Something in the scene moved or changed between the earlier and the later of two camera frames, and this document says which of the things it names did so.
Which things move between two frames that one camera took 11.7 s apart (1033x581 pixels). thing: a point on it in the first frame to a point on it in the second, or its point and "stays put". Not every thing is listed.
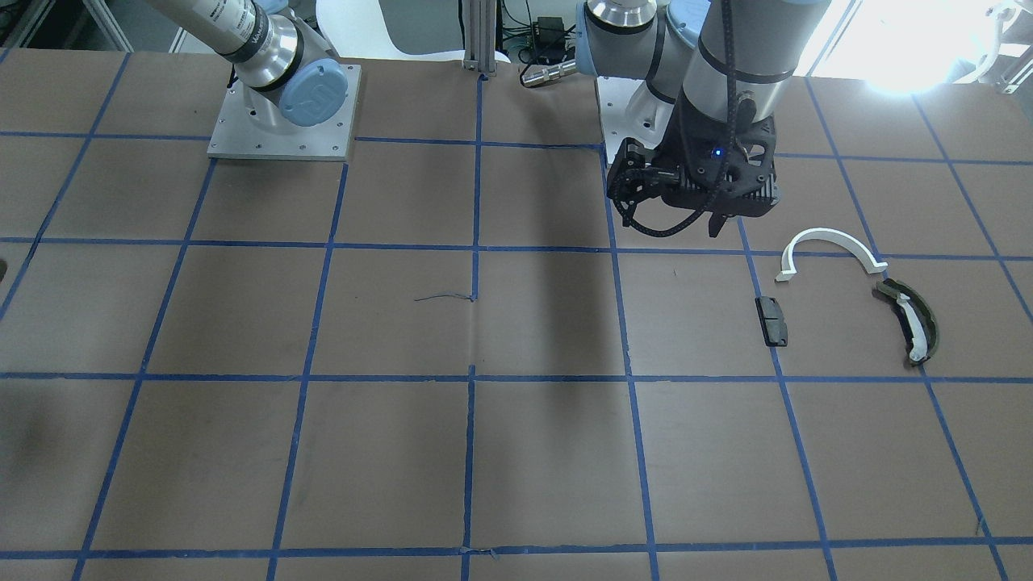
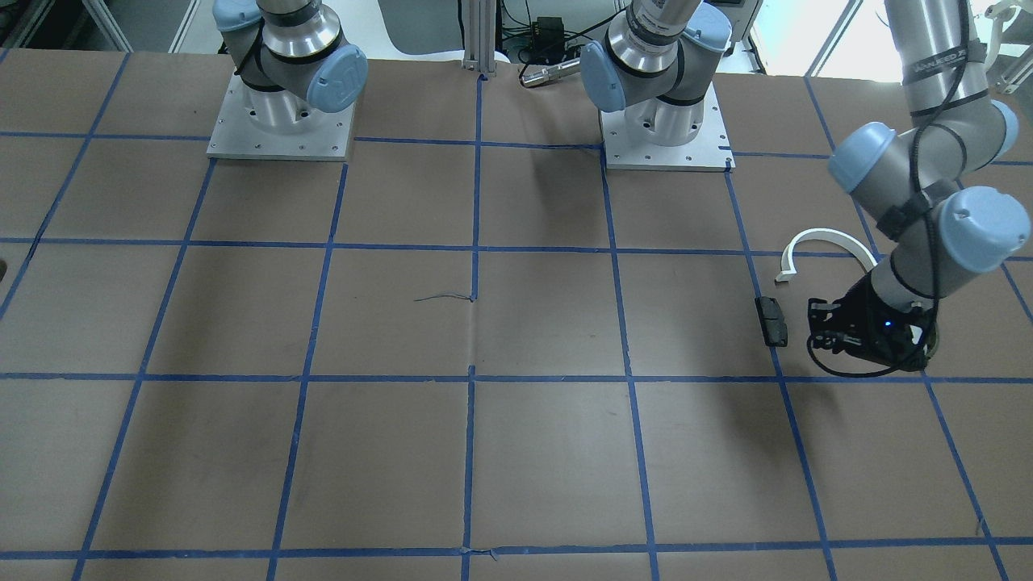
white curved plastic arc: (788, 248) stays put
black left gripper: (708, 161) to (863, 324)
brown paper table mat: (449, 357) stays put
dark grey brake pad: (772, 321) stays put
